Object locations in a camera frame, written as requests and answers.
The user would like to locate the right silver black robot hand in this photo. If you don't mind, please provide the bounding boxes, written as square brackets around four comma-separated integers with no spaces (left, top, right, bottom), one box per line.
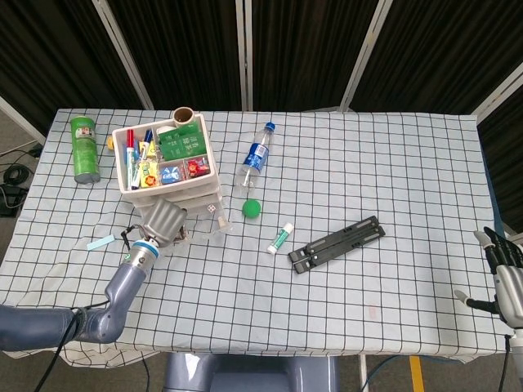
[453,226,523,327]

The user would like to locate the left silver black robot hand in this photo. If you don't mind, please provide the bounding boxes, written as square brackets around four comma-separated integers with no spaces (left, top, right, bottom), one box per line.
[140,198,190,249]

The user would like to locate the clear drawer with die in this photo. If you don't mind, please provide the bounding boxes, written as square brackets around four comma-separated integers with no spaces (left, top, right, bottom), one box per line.
[134,194,235,248]

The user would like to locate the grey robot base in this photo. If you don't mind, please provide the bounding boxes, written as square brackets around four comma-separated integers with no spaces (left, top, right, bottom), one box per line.
[163,352,341,392]

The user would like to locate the white plastic drawer unit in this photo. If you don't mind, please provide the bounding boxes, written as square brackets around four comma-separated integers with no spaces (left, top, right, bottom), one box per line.
[111,113,224,221]

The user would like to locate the blue packet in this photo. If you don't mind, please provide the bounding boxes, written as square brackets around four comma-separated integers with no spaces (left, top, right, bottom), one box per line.
[159,165,184,185]

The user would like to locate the yellow lion packet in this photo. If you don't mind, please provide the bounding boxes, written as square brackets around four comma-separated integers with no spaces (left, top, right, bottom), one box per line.
[138,161,160,189]

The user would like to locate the red snack packet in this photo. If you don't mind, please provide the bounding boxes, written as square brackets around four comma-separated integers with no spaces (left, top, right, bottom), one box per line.
[186,158,211,178]

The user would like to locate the light blue paper strip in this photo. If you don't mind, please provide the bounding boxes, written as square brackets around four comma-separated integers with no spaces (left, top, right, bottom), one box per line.
[86,234,117,252]

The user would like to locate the red capped whiteboard marker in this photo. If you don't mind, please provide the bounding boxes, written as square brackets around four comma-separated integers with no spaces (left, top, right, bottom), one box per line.
[125,128,141,191]

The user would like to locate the green tea packet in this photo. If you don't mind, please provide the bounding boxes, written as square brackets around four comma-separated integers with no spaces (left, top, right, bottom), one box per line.
[156,124,200,142]
[158,133,207,163]

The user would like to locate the small blue white pen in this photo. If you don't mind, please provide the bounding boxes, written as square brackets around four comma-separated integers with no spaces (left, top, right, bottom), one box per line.
[141,128,156,158]

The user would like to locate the green ball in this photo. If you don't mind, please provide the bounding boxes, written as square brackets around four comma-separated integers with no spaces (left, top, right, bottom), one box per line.
[241,198,263,221]

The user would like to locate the brown cardboard tube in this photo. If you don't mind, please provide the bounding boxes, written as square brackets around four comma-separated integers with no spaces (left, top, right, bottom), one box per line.
[172,105,197,129]

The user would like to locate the green chip can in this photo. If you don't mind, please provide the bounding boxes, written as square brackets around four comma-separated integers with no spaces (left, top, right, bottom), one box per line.
[68,115,102,185]

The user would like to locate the clear bottle blue label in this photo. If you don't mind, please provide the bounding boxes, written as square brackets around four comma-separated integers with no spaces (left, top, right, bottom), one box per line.
[235,121,278,195]

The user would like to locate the green white glue stick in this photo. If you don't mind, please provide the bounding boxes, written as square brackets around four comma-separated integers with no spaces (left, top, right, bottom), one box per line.
[266,222,296,256]

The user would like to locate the blue checkered tablecloth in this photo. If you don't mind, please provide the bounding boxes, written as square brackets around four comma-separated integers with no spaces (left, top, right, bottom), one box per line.
[0,107,514,367]

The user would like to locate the black folding laptop stand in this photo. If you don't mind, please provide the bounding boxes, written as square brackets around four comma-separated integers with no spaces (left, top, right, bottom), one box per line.
[287,215,387,275]

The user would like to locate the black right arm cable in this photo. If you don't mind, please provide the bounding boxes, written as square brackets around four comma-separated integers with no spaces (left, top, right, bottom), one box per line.
[499,333,512,392]

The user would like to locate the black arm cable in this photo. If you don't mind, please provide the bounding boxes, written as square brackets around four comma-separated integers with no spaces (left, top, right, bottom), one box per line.
[499,333,512,392]
[38,225,144,392]

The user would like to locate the black floor cables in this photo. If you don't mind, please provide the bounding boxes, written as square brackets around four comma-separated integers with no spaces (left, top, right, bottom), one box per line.
[0,142,44,218]

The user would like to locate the blue floor cable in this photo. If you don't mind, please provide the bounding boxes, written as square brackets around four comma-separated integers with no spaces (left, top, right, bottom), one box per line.
[362,354,410,392]

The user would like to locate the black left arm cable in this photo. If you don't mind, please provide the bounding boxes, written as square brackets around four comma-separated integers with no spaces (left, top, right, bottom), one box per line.
[38,225,144,392]

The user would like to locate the black folding screen white frame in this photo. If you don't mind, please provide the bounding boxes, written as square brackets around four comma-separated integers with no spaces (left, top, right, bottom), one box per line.
[0,0,523,236]

